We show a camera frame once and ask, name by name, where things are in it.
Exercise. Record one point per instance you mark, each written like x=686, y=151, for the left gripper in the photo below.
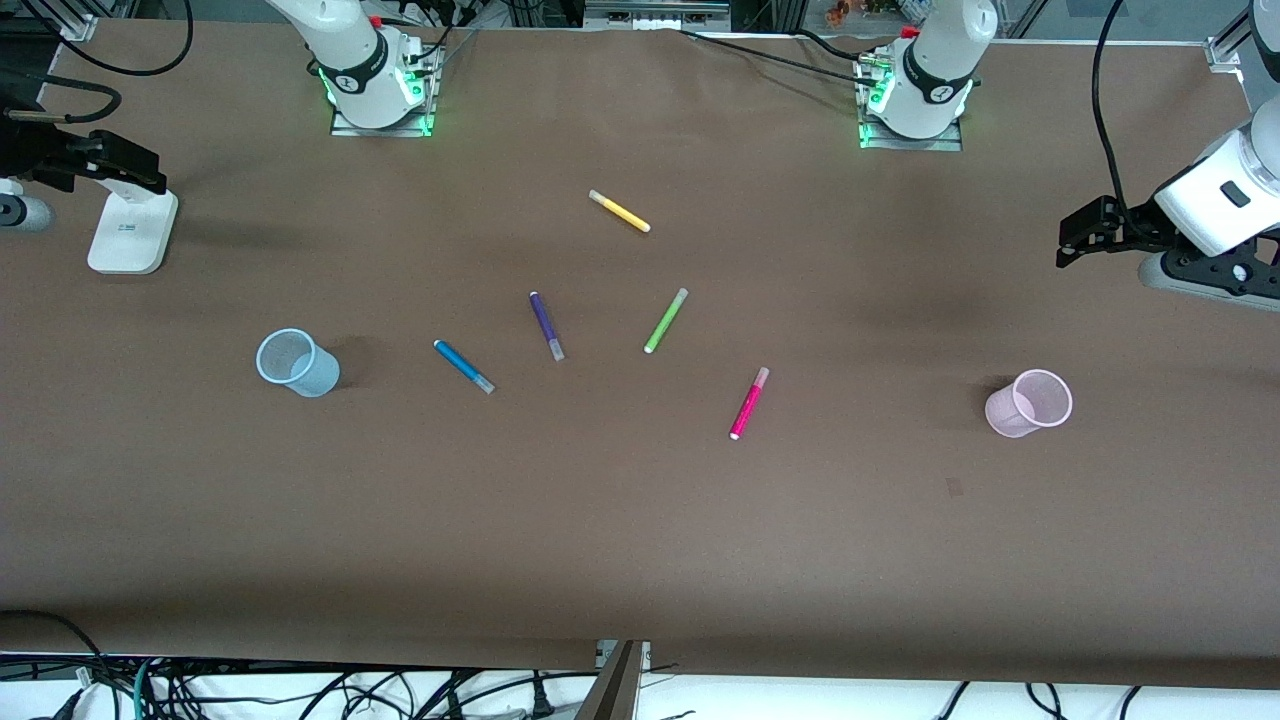
x=1132, y=229

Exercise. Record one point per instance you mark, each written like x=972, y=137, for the blue marker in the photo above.
x=460, y=362

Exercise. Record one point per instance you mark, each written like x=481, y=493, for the pink marker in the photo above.
x=748, y=405

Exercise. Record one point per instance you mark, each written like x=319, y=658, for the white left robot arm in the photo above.
x=935, y=80

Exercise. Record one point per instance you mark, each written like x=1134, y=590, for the white desk lamp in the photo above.
x=130, y=235

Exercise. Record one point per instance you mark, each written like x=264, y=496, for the translucent pink plastic cup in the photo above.
x=1025, y=408

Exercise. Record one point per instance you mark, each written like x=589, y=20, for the translucent blue plastic cup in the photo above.
x=300, y=368

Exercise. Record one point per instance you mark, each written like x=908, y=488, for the purple marker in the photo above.
x=545, y=322

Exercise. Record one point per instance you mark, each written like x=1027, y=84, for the green marker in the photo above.
x=665, y=321

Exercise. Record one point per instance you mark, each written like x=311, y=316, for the yellow marker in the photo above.
x=620, y=211

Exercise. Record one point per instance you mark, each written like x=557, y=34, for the silver power strip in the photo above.
x=655, y=12

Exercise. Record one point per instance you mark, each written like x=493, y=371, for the brown paper table cover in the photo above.
x=640, y=520

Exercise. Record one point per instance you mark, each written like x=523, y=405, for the brown table support strut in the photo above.
x=615, y=690

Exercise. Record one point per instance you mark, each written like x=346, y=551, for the aluminium frame profile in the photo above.
x=70, y=22
x=1225, y=52

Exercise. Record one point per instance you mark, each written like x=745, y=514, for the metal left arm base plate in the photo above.
x=950, y=143

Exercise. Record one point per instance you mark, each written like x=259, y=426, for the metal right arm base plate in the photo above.
x=345, y=125

